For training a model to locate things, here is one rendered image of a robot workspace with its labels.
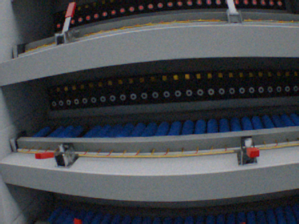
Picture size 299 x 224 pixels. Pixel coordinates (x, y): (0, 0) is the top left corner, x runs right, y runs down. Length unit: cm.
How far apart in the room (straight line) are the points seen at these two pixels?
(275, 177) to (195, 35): 22
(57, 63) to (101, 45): 8
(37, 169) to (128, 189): 16
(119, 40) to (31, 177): 26
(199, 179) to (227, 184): 4
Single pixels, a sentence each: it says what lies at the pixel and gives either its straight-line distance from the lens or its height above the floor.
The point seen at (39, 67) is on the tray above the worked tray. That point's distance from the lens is 45.
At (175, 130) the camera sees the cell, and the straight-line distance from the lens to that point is 44.
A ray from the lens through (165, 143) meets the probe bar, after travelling 40.
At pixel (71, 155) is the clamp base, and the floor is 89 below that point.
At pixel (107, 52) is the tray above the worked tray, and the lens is 39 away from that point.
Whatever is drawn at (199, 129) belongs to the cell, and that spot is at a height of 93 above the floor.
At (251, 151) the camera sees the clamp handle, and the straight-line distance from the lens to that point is 29.
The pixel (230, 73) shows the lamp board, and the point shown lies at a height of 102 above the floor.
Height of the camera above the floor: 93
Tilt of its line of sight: 3 degrees up
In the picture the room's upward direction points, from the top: 2 degrees counter-clockwise
